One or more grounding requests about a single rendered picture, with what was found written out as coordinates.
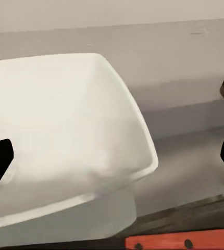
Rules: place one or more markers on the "parer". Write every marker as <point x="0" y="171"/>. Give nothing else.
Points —
<point x="192" y="240"/>

